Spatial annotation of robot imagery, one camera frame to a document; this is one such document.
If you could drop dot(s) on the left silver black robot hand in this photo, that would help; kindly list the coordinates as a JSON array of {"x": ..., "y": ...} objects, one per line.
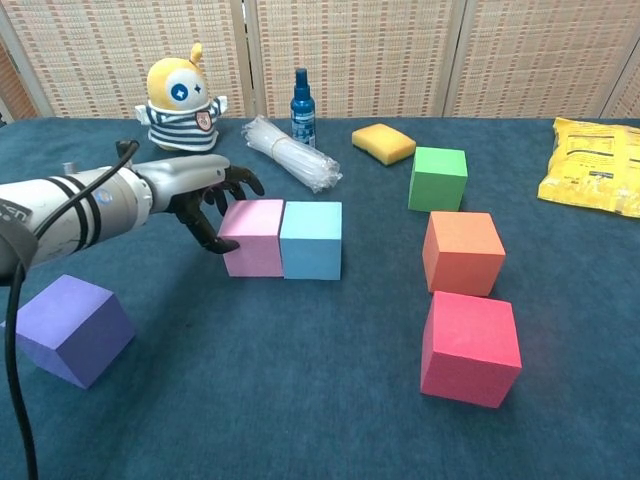
[{"x": 185, "y": 180}]

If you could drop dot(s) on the pink foam cube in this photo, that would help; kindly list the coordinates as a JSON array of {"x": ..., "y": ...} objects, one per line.
[{"x": 252, "y": 240}]

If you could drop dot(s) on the purple foam cube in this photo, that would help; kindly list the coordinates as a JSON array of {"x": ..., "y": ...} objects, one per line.
[{"x": 70, "y": 330}]

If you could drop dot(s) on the green foam cube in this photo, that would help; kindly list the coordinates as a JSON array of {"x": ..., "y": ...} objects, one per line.
[{"x": 437, "y": 180}]

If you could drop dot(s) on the orange foam cube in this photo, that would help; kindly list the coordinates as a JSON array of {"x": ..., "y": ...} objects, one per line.
[{"x": 462, "y": 255}]

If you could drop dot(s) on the red foam cube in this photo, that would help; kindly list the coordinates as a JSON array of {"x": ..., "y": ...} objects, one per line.
[{"x": 470, "y": 350}]

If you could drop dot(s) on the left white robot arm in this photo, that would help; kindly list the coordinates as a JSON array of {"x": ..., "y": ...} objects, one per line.
[{"x": 120, "y": 205}]

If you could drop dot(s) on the yellow plush toy striped shirt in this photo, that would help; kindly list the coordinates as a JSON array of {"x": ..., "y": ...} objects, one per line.
[{"x": 180, "y": 125}]

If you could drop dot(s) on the clear plastic bag bundle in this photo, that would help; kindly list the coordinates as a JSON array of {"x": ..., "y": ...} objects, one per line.
[{"x": 290, "y": 152}]

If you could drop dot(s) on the blue spray bottle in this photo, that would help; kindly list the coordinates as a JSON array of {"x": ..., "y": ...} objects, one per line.
[{"x": 303, "y": 120}]

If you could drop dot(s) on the light blue foam cube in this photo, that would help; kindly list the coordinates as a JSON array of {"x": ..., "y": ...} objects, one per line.
[{"x": 310, "y": 245}]

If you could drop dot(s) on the yellow sponge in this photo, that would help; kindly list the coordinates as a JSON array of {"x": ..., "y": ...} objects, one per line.
[{"x": 384, "y": 142}]

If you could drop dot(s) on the woven folding screen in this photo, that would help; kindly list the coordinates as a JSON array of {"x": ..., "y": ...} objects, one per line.
[{"x": 350, "y": 50}]

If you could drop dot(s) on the blue felt table cover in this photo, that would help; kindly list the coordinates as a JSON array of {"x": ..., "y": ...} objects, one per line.
[{"x": 300, "y": 400}]

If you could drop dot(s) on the yellow snack bag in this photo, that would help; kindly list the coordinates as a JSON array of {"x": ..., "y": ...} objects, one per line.
[{"x": 590, "y": 170}]

